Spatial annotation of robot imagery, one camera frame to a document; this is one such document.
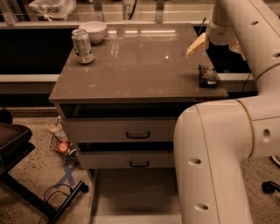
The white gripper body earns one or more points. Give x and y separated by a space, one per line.
222 37

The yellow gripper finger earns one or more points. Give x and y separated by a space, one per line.
236 48
200 43

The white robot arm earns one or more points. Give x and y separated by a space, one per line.
212 138

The grey drawer cabinet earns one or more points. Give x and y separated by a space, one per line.
139 71

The middle grey drawer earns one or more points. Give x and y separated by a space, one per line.
125 159

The grey drawer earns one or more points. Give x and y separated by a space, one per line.
118 130
125 159

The top grey drawer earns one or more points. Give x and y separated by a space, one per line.
118 130

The open bottom drawer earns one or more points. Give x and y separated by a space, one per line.
135 196

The white ceramic bowl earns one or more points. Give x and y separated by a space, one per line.
95 29

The silver soda can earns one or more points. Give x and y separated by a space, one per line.
82 46

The clear plastic bag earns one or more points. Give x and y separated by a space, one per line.
53 9

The snack bag in basket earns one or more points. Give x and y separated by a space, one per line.
58 131

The red apple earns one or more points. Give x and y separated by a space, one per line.
63 147

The blue tape cross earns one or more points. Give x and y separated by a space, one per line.
68 173

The black rolling stand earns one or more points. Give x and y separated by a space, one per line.
40 171

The black wire basket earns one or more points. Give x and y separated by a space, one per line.
70 156

